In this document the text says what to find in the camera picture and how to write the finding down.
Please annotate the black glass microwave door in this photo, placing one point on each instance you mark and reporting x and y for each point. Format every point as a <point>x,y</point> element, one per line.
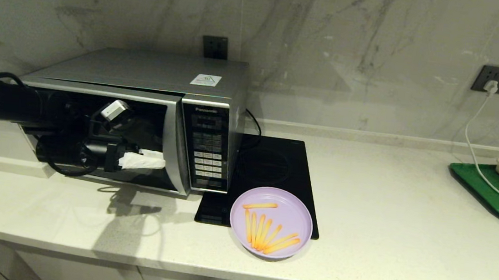
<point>171,151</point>

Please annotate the black induction cooktop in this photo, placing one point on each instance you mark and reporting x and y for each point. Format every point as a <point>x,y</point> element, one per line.
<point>274,170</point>

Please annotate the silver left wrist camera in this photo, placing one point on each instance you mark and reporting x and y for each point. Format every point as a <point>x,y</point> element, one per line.
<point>115,113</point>

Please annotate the purple round plate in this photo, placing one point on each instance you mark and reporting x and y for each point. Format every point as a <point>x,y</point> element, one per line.
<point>291,208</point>

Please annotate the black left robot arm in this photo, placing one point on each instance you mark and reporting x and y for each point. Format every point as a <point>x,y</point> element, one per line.
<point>6,103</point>

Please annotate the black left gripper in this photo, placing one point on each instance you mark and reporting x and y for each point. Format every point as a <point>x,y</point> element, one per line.
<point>97,155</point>

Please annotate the white power plug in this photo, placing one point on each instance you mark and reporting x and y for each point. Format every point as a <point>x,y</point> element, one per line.
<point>491,87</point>

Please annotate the silver Panasonic microwave oven body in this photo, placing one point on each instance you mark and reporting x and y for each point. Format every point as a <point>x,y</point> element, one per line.
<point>146,68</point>

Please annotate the small dark wall socket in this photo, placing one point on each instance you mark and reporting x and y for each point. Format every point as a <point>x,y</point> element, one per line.
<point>215,47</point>

